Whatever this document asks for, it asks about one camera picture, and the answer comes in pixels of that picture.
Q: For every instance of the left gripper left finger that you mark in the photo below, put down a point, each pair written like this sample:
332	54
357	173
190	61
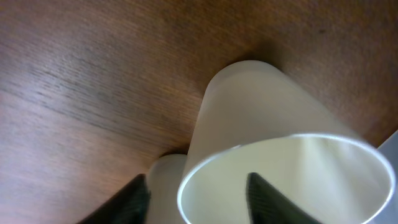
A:
128	206

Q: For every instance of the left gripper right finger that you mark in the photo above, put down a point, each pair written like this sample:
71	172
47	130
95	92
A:
266	205

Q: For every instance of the cream white cup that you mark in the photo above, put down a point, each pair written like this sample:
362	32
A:
253	118

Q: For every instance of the clear plastic storage container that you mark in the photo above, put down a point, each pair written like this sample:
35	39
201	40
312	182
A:
387	154

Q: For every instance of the grey cup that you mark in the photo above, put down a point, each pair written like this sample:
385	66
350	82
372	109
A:
163	180

